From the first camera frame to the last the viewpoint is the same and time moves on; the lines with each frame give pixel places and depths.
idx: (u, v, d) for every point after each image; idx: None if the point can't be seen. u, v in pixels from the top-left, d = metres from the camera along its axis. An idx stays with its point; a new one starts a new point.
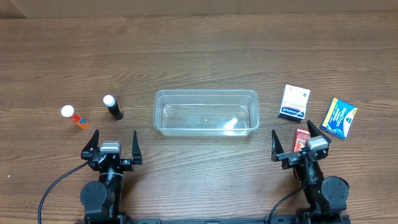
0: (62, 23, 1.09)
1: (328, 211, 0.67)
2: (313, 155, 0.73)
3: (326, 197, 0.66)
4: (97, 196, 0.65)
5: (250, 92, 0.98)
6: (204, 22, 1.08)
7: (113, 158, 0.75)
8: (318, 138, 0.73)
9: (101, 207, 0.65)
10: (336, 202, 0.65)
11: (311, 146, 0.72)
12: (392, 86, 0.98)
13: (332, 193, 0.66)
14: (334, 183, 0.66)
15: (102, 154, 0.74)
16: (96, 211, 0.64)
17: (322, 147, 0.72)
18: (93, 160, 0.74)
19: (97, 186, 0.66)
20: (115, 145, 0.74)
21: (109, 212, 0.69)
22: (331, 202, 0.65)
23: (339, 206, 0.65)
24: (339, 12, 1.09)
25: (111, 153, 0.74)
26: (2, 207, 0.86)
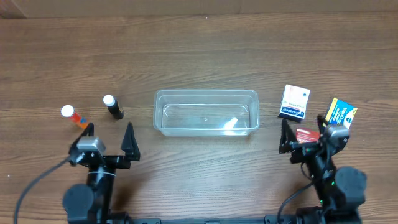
0: (62, 23, 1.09)
1: (343, 205, 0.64)
2: (333, 143, 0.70)
3: (342, 188, 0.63)
4: (81, 200, 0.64)
5: (250, 92, 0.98)
6: (204, 22, 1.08)
7: (91, 155, 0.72)
8: (340, 126, 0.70)
9: (85, 213, 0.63)
10: (353, 194, 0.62)
11: (333, 132, 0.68)
12: (392, 86, 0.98)
13: (347, 183, 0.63)
14: (350, 173, 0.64)
15: (79, 152, 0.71)
16: (80, 217, 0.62)
17: (342, 135, 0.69)
18: (69, 158, 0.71)
19: (81, 190, 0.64)
20: (92, 142, 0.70)
21: (98, 216, 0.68)
22: (347, 194, 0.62)
23: (357, 198, 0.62)
24: (339, 12, 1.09)
25: (89, 151, 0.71)
26: (1, 207, 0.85)
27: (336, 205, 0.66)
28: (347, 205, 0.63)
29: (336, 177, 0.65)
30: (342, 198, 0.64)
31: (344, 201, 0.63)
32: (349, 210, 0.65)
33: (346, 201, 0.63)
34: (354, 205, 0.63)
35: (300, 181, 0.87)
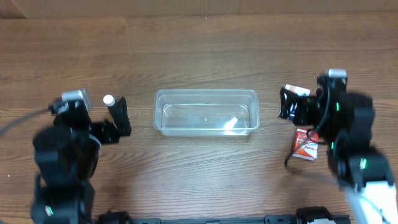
0: (62, 23, 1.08)
1: (354, 126, 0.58)
2: (331, 80, 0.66)
3: (349, 104, 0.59)
4: (57, 137, 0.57)
5: (251, 92, 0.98)
6: (204, 22, 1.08)
7: (76, 106, 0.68)
8: (338, 70, 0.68)
9: (58, 149, 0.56)
10: (364, 114, 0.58)
11: (330, 73, 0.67)
12: (392, 86, 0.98)
13: (354, 102, 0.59)
14: (357, 97, 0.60)
15: (63, 102, 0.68)
16: (48, 152, 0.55)
17: (341, 78, 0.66)
18: (53, 107, 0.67)
19: (60, 130, 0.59)
20: (78, 93, 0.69)
21: (71, 168, 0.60)
22: (356, 113, 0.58)
23: (367, 117, 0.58)
24: (339, 12, 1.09)
25: (74, 100, 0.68)
26: (1, 206, 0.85)
27: (347, 132, 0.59)
28: (357, 122, 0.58)
29: (341, 98, 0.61)
30: (350, 119, 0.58)
31: (353, 118, 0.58)
32: (362, 130, 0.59)
33: (355, 115, 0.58)
34: (364, 121, 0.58)
35: (300, 181, 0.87)
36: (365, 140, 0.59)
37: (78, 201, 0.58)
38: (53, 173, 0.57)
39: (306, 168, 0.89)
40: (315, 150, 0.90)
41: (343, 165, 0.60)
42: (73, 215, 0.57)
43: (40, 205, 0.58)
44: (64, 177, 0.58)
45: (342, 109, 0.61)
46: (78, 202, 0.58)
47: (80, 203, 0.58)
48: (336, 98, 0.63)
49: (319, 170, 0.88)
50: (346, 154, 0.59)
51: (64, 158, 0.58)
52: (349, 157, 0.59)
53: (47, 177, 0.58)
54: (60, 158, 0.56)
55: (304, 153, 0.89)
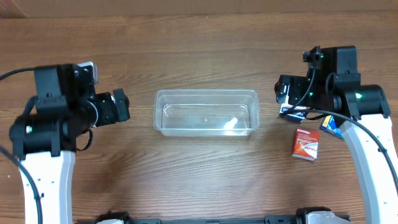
0: (61, 22, 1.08)
1: (338, 63, 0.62)
2: None
3: (331, 51, 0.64)
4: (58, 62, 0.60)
5: (251, 92, 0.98)
6: (204, 21, 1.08)
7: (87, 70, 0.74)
8: None
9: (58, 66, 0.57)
10: (344, 51, 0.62)
11: None
12: (392, 86, 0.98)
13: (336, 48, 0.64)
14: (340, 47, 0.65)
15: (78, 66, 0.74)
16: (48, 68, 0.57)
17: None
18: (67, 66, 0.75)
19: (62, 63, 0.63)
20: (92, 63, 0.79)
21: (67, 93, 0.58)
22: (337, 50, 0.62)
23: (348, 50, 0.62)
24: (339, 12, 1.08)
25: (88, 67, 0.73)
26: (2, 207, 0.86)
27: (335, 71, 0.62)
28: (339, 58, 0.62)
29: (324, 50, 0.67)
30: (333, 57, 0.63)
31: (335, 56, 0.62)
32: (347, 70, 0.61)
33: (336, 52, 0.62)
34: (346, 58, 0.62)
35: (300, 181, 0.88)
36: (354, 81, 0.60)
37: (63, 121, 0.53)
38: (49, 86, 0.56)
39: (306, 168, 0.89)
40: (315, 150, 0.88)
41: (338, 98, 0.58)
42: (54, 137, 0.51)
43: (22, 125, 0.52)
44: (58, 91, 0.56)
45: (326, 59, 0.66)
46: (63, 124, 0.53)
47: (64, 126, 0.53)
48: (315, 56, 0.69)
49: (319, 170, 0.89)
50: (339, 88, 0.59)
51: (63, 82, 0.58)
52: (343, 89, 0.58)
53: (40, 93, 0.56)
54: (58, 71, 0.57)
55: (304, 154, 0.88)
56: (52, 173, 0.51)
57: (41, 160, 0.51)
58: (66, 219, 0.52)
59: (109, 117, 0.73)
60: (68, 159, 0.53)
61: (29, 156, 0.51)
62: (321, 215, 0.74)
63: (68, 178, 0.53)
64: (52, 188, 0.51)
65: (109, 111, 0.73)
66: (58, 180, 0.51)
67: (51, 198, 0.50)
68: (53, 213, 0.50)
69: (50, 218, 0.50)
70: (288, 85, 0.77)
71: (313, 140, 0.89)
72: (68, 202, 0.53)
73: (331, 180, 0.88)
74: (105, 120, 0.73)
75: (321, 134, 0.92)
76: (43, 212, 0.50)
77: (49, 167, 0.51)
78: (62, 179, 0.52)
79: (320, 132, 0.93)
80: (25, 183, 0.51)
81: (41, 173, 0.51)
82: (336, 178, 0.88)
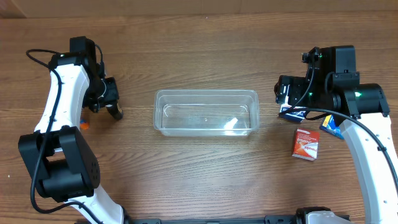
0: (62, 23, 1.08)
1: (337, 61, 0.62)
2: None
3: (329, 50, 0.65)
4: None
5: (251, 92, 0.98)
6: (204, 22, 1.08)
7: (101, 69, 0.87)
8: None
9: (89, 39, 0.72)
10: (343, 50, 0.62)
11: None
12: (392, 86, 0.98)
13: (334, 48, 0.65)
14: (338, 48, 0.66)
15: None
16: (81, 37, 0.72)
17: None
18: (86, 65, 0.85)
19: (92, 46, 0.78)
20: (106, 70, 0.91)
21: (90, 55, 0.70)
22: (336, 49, 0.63)
23: (347, 50, 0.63)
24: (339, 12, 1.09)
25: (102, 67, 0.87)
26: (2, 207, 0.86)
27: (334, 71, 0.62)
28: (338, 56, 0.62)
29: (322, 51, 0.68)
30: (332, 56, 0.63)
31: (334, 56, 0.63)
32: (346, 69, 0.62)
33: (334, 51, 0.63)
34: (344, 58, 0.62)
35: (300, 181, 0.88)
36: (354, 79, 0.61)
37: (86, 57, 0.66)
38: (76, 45, 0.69)
39: (306, 168, 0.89)
40: (315, 150, 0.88)
41: (337, 97, 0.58)
42: (78, 59, 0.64)
43: (55, 57, 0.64)
44: (84, 46, 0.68)
45: (324, 58, 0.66)
46: (86, 58, 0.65)
47: (86, 57, 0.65)
48: (314, 56, 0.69)
49: (319, 170, 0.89)
50: (339, 87, 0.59)
51: (89, 46, 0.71)
52: (344, 88, 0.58)
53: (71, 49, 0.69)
54: (86, 38, 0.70)
55: (305, 154, 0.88)
56: (73, 71, 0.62)
57: (67, 66, 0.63)
58: (75, 105, 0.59)
59: (112, 95, 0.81)
60: (84, 75, 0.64)
61: (58, 66, 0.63)
62: (320, 214, 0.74)
63: (82, 84, 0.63)
64: (70, 81, 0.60)
65: (114, 91, 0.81)
66: (76, 75, 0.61)
67: (69, 85, 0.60)
68: (68, 94, 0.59)
69: (65, 96, 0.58)
70: (288, 85, 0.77)
71: (313, 140, 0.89)
72: (79, 102, 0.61)
73: (331, 180, 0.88)
74: (108, 98, 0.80)
75: (321, 134, 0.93)
76: (61, 93, 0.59)
77: (71, 68, 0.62)
78: (79, 77, 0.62)
79: (319, 132, 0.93)
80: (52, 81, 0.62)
81: (64, 72, 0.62)
82: (336, 178, 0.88)
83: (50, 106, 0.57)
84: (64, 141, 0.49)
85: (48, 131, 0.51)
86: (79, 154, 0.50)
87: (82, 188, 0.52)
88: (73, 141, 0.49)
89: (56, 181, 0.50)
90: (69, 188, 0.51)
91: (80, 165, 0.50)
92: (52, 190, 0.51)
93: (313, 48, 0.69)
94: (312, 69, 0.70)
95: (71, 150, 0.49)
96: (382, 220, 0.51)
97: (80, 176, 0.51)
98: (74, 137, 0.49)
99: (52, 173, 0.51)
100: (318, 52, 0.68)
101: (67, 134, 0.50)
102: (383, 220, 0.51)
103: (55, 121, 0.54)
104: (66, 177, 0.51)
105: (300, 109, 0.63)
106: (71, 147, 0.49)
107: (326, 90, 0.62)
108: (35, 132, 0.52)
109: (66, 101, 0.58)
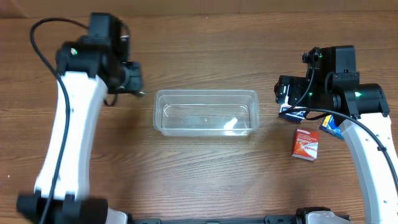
0: (62, 23, 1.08)
1: (337, 61, 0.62)
2: None
3: (329, 50, 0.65)
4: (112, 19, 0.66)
5: (251, 92, 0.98)
6: (204, 22, 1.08)
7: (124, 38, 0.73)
8: None
9: (108, 20, 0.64)
10: (343, 50, 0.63)
11: None
12: (392, 86, 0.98)
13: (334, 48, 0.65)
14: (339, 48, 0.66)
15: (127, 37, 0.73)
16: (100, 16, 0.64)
17: None
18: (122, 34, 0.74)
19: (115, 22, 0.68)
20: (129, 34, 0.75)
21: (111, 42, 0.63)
22: (336, 49, 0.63)
23: (347, 50, 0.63)
24: (339, 12, 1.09)
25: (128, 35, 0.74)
26: (2, 207, 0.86)
27: (334, 71, 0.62)
28: (338, 56, 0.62)
29: (321, 51, 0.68)
30: (332, 56, 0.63)
31: (334, 56, 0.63)
32: (346, 69, 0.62)
33: (334, 51, 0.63)
34: (344, 58, 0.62)
35: (300, 181, 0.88)
36: (353, 79, 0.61)
37: (104, 51, 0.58)
38: (99, 27, 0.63)
39: (306, 168, 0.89)
40: (315, 150, 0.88)
41: (337, 96, 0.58)
42: (95, 60, 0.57)
43: (66, 46, 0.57)
44: (107, 40, 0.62)
45: (324, 58, 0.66)
46: (103, 54, 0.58)
47: (104, 54, 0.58)
48: (314, 56, 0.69)
49: (319, 170, 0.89)
50: (339, 88, 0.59)
51: (113, 28, 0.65)
52: (344, 89, 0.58)
53: (92, 31, 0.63)
54: (109, 17, 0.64)
55: (304, 154, 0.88)
56: (85, 91, 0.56)
57: (78, 77, 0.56)
58: (86, 138, 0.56)
59: (134, 84, 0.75)
60: (100, 88, 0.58)
61: (67, 74, 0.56)
62: (320, 214, 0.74)
63: (95, 104, 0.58)
64: (81, 107, 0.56)
65: (135, 78, 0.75)
66: (89, 96, 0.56)
67: (79, 114, 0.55)
68: (78, 131, 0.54)
69: (74, 131, 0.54)
70: (288, 85, 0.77)
71: (313, 140, 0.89)
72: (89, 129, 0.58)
73: (332, 180, 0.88)
74: (130, 86, 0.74)
75: (321, 134, 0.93)
76: (68, 126, 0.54)
77: (84, 86, 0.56)
78: (92, 100, 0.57)
79: (320, 132, 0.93)
80: (59, 98, 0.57)
81: (74, 89, 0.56)
82: (336, 178, 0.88)
83: (56, 147, 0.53)
84: (68, 212, 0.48)
85: (50, 195, 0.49)
86: (81, 219, 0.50)
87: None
88: (76, 214, 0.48)
89: None
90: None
91: None
92: None
93: (313, 48, 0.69)
94: (312, 68, 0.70)
95: (73, 219, 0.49)
96: (382, 220, 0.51)
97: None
98: (78, 211, 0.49)
99: None
100: (318, 52, 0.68)
101: (70, 204, 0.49)
102: (383, 221, 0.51)
103: (59, 179, 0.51)
104: None
105: (300, 109, 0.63)
106: (73, 218, 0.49)
107: (326, 90, 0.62)
108: (38, 193, 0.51)
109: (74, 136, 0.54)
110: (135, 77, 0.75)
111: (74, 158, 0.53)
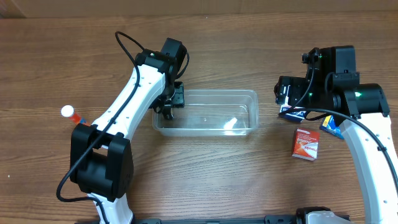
0: (62, 23, 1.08)
1: (336, 61, 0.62)
2: None
3: (329, 50, 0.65)
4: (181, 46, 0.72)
5: (250, 92, 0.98)
6: (204, 22, 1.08)
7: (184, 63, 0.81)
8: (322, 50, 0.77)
9: (179, 46, 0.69)
10: (343, 50, 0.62)
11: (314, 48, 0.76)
12: (392, 86, 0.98)
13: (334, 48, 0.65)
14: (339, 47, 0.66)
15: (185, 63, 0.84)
16: (175, 41, 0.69)
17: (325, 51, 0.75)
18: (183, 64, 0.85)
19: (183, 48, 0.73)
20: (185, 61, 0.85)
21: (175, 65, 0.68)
22: (335, 48, 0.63)
23: (347, 49, 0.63)
24: (339, 12, 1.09)
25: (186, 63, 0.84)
26: (2, 207, 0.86)
27: (333, 71, 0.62)
28: (338, 56, 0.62)
29: (321, 51, 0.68)
30: (332, 56, 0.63)
31: (334, 56, 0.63)
32: (346, 69, 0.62)
33: (334, 51, 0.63)
34: (344, 58, 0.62)
35: (300, 181, 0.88)
36: (353, 79, 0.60)
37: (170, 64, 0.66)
38: (172, 46, 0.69)
39: (306, 168, 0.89)
40: (315, 150, 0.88)
41: (337, 96, 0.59)
42: (165, 66, 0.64)
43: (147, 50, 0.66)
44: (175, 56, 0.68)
45: (324, 58, 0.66)
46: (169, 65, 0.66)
47: (171, 65, 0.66)
48: (314, 56, 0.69)
49: (318, 170, 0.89)
50: (339, 87, 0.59)
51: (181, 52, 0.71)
52: (344, 88, 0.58)
53: (165, 48, 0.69)
54: (181, 44, 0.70)
55: (304, 154, 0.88)
56: (153, 76, 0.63)
57: (150, 70, 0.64)
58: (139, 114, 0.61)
59: (178, 99, 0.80)
60: (162, 83, 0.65)
61: (142, 64, 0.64)
62: (321, 214, 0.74)
63: (155, 91, 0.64)
64: (147, 86, 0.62)
65: (178, 94, 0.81)
66: (155, 81, 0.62)
67: (145, 89, 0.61)
68: (138, 101, 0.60)
69: (136, 101, 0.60)
70: (288, 86, 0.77)
71: (313, 140, 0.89)
72: (144, 107, 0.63)
73: (332, 180, 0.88)
74: (174, 101, 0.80)
75: (321, 134, 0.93)
76: (134, 96, 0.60)
77: (153, 74, 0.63)
78: (156, 84, 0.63)
79: (319, 132, 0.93)
80: (131, 77, 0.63)
81: (146, 74, 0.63)
82: (336, 178, 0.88)
83: (119, 104, 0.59)
84: (114, 149, 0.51)
85: (104, 131, 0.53)
86: (119, 163, 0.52)
87: (107, 191, 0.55)
88: (120, 151, 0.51)
89: (92, 175, 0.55)
90: (97, 185, 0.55)
91: (115, 174, 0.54)
92: (84, 180, 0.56)
93: (313, 48, 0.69)
94: (312, 69, 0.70)
95: (116, 158, 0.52)
96: (382, 220, 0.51)
97: (111, 183, 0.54)
98: (124, 148, 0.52)
99: (91, 165, 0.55)
100: (318, 53, 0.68)
101: (120, 141, 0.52)
102: (383, 220, 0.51)
103: (114, 124, 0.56)
104: (101, 177, 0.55)
105: (300, 108, 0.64)
106: (116, 155, 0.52)
107: (326, 90, 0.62)
108: (93, 126, 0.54)
109: (134, 106, 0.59)
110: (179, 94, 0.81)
111: (130, 115, 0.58)
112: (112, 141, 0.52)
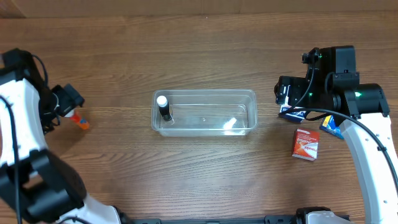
0: (62, 23, 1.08)
1: (336, 61, 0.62)
2: None
3: (328, 50, 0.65)
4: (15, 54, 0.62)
5: (249, 91, 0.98)
6: (204, 22, 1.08)
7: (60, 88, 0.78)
8: None
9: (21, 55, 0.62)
10: (342, 49, 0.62)
11: None
12: (392, 86, 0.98)
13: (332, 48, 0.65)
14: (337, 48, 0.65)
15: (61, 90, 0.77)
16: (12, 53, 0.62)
17: None
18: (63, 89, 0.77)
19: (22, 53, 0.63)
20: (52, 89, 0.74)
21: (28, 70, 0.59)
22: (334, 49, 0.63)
23: (346, 48, 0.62)
24: (339, 12, 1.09)
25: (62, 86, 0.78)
26: (2, 207, 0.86)
27: (333, 71, 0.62)
28: (338, 57, 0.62)
29: (322, 51, 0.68)
30: (332, 56, 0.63)
31: (334, 56, 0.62)
32: (346, 69, 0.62)
33: (334, 51, 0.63)
34: (344, 58, 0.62)
35: (300, 181, 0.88)
36: (354, 79, 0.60)
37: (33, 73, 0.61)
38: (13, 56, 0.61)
39: (306, 168, 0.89)
40: (315, 150, 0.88)
41: (337, 96, 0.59)
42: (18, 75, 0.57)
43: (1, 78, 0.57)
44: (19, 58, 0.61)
45: (324, 58, 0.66)
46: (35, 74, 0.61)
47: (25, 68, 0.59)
48: (314, 56, 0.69)
49: (319, 170, 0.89)
50: (339, 87, 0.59)
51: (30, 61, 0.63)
52: (344, 88, 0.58)
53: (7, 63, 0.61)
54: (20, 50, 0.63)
55: (305, 154, 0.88)
56: (17, 88, 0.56)
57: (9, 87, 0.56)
58: (35, 122, 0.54)
59: (66, 102, 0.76)
60: (32, 88, 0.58)
61: None
62: (321, 214, 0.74)
63: (32, 97, 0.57)
64: (18, 99, 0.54)
65: (66, 97, 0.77)
66: (23, 91, 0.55)
67: (17, 106, 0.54)
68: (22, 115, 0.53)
69: (20, 118, 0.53)
70: (288, 86, 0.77)
71: (313, 140, 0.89)
72: (36, 119, 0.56)
73: (332, 180, 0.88)
74: (63, 106, 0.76)
75: (321, 134, 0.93)
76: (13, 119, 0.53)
77: (11, 89, 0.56)
78: (27, 92, 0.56)
79: (320, 132, 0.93)
80: None
81: (9, 91, 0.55)
82: (336, 178, 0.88)
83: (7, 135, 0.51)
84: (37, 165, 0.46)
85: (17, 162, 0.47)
86: (56, 172, 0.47)
87: (71, 203, 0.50)
88: (48, 163, 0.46)
89: (41, 205, 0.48)
90: (56, 206, 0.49)
91: (62, 182, 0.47)
92: (40, 214, 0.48)
93: (313, 48, 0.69)
94: (312, 69, 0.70)
95: (46, 173, 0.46)
96: (382, 220, 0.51)
97: (65, 193, 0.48)
98: (48, 157, 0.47)
99: (34, 199, 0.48)
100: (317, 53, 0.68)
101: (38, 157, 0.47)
102: (384, 220, 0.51)
103: (20, 147, 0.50)
104: (50, 198, 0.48)
105: (300, 109, 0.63)
106: (47, 170, 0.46)
107: (326, 90, 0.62)
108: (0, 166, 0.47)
109: (23, 122, 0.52)
110: (70, 93, 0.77)
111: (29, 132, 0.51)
112: (32, 162, 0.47)
